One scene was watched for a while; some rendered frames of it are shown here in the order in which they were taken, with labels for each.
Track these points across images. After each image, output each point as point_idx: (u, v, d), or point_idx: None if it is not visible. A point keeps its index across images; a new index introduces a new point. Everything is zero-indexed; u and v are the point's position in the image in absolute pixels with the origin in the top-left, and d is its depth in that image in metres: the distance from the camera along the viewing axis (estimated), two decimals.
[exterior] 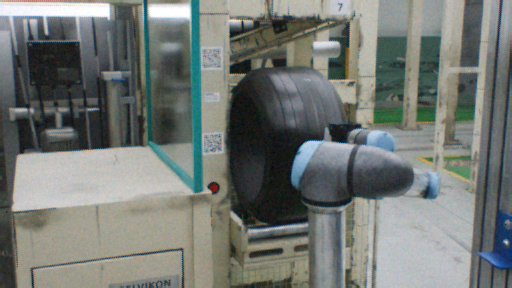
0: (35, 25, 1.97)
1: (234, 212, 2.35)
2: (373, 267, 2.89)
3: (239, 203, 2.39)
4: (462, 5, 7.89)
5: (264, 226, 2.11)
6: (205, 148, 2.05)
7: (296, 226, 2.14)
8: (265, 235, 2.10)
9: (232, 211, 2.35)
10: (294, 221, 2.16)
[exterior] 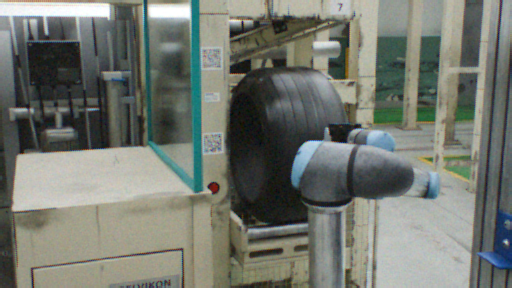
0: (35, 25, 1.97)
1: (232, 204, 2.37)
2: (373, 267, 2.89)
3: None
4: (462, 5, 7.89)
5: None
6: (205, 148, 2.05)
7: None
8: (263, 225, 2.12)
9: (230, 204, 2.37)
10: None
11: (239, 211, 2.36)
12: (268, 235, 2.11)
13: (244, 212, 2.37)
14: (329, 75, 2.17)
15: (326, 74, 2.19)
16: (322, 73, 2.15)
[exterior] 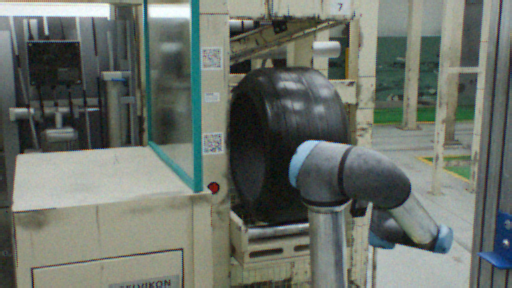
0: (35, 25, 1.97)
1: None
2: (373, 267, 2.89)
3: (242, 207, 2.36)
4: (462, 5, 7.89)
5: (265, 235, 2.10)
6: (205, 148, 2.05)
7: (295, 233, 2.15)
8: None
9: None
10: (297, 228, 2.14)
11: (236, 203, 2.39)
12: (265, 224, 2.13)
13: None
14: None
15: None
16: None
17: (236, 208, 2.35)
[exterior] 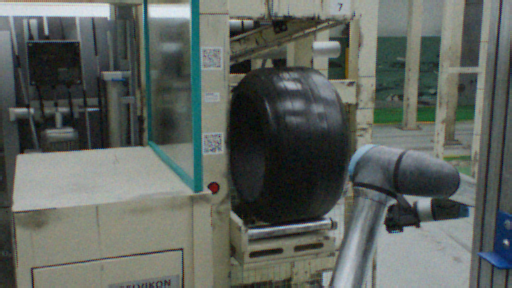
0: (35, 25, 1.97)
1: (234, 213, 2.35)
2: (373, 267, 2.89)
3: (239, 203, 2.39)
4: (462, 5, 7.89)
5: (264, 225, 2.11)
6: (205, 148, 2.05)
7: (296, 225, 2.14)
8: (265, 234, 2.10)
9: (232, 212, 2.35)
10: (294, 221, 2.16)
11: None
12: None
13: None
14: (349, 188, 2.09)
15: (350, 183, 2.08)
16: (341, 192, 2.08)
17: (233, 203, 2.38)
